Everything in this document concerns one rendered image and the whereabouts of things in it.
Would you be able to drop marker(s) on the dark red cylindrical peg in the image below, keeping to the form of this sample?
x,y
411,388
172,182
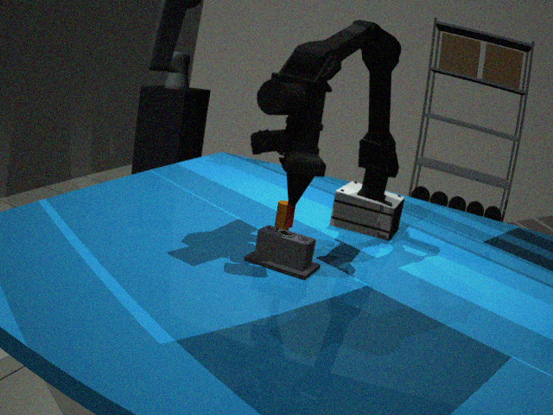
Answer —
x,y
289,215

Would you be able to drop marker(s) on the brown cylinder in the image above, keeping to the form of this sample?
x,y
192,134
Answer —
x,y
281,215

